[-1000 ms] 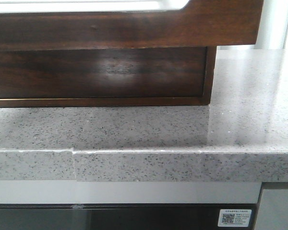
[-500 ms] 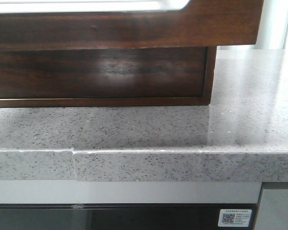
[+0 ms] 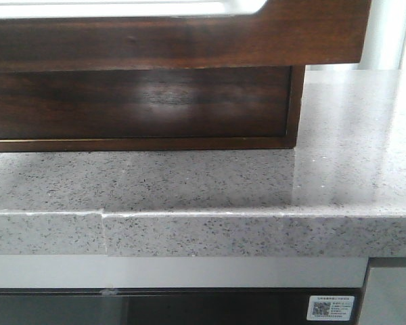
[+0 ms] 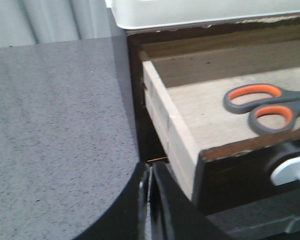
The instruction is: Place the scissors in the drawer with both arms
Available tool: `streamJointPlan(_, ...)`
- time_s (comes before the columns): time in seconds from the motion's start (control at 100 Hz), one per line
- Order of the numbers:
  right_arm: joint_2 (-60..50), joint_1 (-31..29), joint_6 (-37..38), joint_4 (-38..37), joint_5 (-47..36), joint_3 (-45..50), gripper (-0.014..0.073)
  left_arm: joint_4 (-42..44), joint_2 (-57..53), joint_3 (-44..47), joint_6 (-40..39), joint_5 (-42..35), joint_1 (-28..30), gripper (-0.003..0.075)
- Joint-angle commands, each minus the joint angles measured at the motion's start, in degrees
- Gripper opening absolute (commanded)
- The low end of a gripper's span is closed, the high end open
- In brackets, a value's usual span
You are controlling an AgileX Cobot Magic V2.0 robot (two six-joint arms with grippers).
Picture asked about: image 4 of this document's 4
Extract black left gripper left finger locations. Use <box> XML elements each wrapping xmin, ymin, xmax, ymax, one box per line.
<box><xmin>76</xmin><ymin>162</ymin><xmax>150</xmax><ymax>240</ymax></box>

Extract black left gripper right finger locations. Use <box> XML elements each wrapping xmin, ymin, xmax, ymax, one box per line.
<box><xmin>149</xmin><ymin>162</ymin><xmax>231</xmax><ymax>240</ymax></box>

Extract wooden drawer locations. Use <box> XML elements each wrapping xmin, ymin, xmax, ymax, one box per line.
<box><xmin>139</xmin><ymin>38</ymin><xmax>300</xmax><ymax>214</ymax></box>

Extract white drawer handle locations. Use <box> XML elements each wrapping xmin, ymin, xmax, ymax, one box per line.
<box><xmin>270</xmin><ymin>156</ymin><xmax>300</xmax><ymax>186</ymax></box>

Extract grey orange handled scissors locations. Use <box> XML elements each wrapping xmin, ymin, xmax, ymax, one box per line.
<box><xmin>223</xmin><ymin>83</ymin><xmax>300</xmax><ymax>136</ymax></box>

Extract dark wooden drawer cabinet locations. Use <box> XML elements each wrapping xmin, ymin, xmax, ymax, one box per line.
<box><xmin>126</xmin><ymin>13</ymin><xmax>300</xmax><ymax>162</ymax></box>

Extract white tray on cabinet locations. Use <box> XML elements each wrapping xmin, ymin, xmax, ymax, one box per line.
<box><xmin>105</xmin><ymin>0</ymin><xmax>300</xmax><ymax>30</ymax></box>

